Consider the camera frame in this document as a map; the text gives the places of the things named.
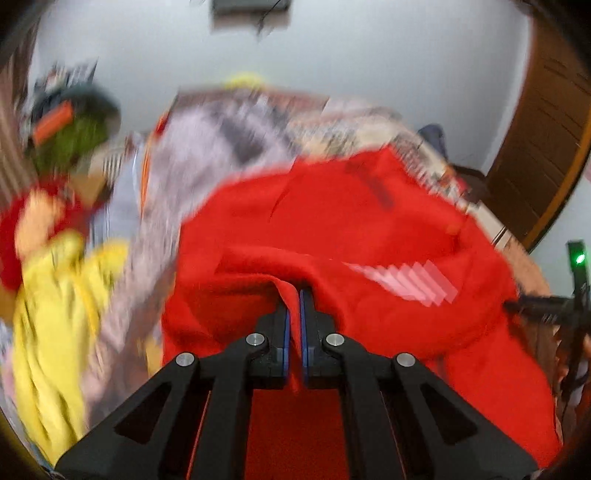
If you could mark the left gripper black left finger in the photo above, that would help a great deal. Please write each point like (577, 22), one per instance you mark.
(191, 419)

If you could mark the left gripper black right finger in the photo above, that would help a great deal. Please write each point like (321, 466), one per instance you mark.
(401, 421)

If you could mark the red hooded jacket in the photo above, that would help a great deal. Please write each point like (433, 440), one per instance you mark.
(398, 268)

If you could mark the brown wooden door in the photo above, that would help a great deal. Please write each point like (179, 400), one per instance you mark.
(545, 149)

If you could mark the yellow garment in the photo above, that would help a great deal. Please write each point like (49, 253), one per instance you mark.
(57, 316)

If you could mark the blue grey backpack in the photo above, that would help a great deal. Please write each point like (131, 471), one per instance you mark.
(434, 134)

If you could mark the red plush toy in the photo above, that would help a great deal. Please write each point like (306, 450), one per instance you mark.
(51, 206)

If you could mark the newspaper print blanket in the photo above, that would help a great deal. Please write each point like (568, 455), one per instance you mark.
(225, 135)

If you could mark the striped brown curtain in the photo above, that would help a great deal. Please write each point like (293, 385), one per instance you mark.
(17, 172)

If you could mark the green orange clutter pile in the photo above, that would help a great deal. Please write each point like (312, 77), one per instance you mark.
(69, 117)

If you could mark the yellow pillow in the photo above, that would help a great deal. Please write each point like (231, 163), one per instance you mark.
(245, 80)

